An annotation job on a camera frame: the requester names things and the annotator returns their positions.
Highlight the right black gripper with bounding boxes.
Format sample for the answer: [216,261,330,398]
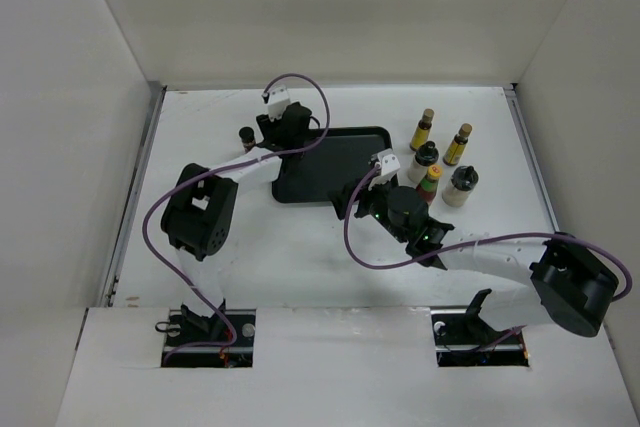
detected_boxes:
[327,172,409,244]

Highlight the black-capped spice jar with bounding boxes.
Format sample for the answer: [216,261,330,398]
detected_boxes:
[238,126,256,153]

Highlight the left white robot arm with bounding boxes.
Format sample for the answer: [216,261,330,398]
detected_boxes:
[142,100,318,346]

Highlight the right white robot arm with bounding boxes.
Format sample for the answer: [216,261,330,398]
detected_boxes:
[328,182,629,343]

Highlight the black rectangular tray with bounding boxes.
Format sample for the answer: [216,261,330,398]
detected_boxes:
[271,126,392,204]

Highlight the red chili sauce bottle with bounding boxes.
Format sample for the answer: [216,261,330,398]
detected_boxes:
[416,164,443,205]

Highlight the white shaker black cap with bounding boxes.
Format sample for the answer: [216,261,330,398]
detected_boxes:
[407,141,439,183]

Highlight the far left yellow sauce bottle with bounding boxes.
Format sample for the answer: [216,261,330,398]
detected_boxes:
[409,108,435,152]

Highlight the yellow sauce bottle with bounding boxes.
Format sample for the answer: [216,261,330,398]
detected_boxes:
[409,108,435,152]
[443,123,473,166]

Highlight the far right yellow sauce bottle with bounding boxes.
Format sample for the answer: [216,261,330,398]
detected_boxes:
[443,123,473,166]

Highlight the clear grinder jar black lid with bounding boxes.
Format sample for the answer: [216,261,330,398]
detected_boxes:
[442,166,479,208]

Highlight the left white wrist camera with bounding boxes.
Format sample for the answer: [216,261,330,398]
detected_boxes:
[262,85,291,122]

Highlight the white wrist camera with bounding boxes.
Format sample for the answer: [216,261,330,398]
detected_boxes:
[262,85,291,122]
[368,148,401,190]

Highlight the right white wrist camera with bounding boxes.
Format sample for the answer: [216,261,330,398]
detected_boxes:
[368,148,401,190]

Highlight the left aluminium table rail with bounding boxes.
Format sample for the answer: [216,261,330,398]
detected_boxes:
[95,80,167,307]

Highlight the aluminium table rail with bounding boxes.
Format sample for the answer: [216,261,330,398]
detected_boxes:
[503,84,559,230]
[95,80,167,307]

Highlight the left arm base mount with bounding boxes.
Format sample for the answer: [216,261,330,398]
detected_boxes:
[154,304,257,369]

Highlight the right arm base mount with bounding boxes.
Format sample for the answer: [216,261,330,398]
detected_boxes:
[431,309,529,368]

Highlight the right aluminium table rail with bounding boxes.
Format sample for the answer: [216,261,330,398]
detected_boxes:
[503,84,559,230]

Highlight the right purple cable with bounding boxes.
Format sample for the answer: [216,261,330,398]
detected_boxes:
[343,166,634,301]

